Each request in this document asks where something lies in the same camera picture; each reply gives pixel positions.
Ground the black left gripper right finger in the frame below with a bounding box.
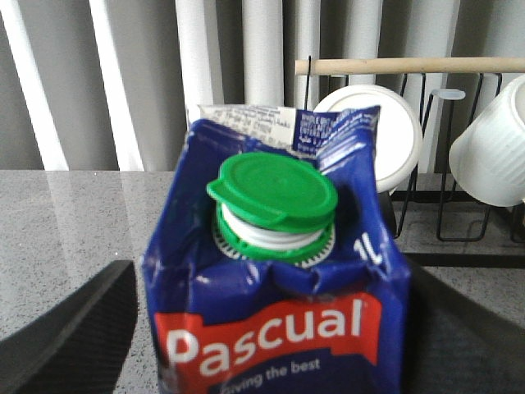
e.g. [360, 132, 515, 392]
[401, 262, 524, 393]

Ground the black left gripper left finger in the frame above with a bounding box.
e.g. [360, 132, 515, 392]
[1, 260, 136, 393]

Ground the blue Pascual milk carton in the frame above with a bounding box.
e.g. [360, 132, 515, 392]
[142, 105, 410, 393]

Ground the white ribbed mug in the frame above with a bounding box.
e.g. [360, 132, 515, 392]
[449, 76, 524, 207]

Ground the grey curtain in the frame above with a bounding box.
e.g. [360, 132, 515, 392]
[1, 1, 524, 172]

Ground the black wire cup rack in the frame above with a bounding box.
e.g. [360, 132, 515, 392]
[294, 57, 524, 244]

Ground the white mug black handle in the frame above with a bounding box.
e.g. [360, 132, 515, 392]
[313, 84, 424, 239]

